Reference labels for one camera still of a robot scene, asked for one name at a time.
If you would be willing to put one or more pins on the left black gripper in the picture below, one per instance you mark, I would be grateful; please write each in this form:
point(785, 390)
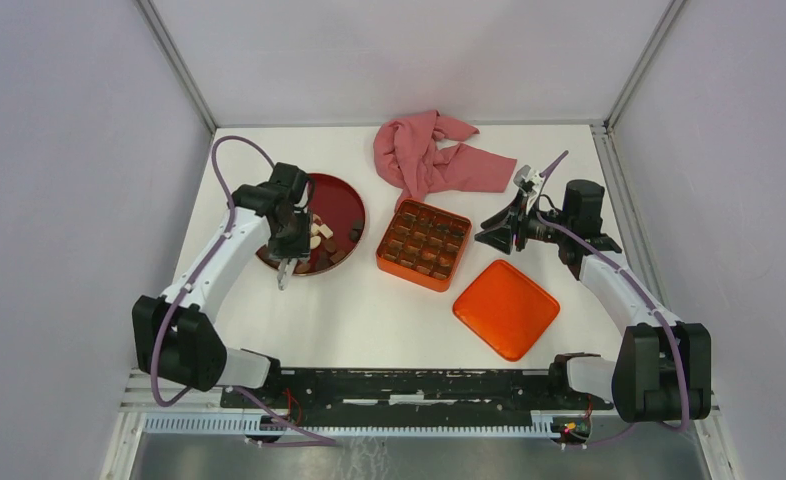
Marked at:
point(298, 249)

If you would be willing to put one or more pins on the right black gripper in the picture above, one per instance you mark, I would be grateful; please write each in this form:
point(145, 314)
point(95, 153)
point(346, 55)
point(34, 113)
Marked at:
point(498, 233)

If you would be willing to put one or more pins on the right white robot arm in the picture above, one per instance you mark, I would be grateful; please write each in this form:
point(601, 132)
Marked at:
point(662, 372)

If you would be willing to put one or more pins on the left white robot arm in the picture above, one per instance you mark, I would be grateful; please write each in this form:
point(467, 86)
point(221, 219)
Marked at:
point(175, 336)

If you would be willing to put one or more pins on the white chocolate piece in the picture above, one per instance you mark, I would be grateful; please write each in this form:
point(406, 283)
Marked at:
point(325, 231)

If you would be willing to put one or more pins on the orange chocolate box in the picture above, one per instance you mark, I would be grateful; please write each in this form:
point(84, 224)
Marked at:
point(423, 244)

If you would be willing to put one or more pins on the round dark red plate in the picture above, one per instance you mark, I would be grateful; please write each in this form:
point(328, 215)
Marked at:
point(331, 201)

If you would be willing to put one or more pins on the orange box lid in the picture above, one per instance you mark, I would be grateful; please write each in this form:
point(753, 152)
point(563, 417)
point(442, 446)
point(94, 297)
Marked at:
point(506, 310)

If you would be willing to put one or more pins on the pink cloth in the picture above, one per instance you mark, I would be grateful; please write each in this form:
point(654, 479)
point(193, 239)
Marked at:
point(427, 153)

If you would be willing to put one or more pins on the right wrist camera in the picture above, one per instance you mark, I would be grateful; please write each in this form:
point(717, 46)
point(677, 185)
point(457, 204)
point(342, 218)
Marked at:
point(529, 183)

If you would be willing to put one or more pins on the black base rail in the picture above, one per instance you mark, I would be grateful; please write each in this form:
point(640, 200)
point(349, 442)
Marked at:
point(315, 397)

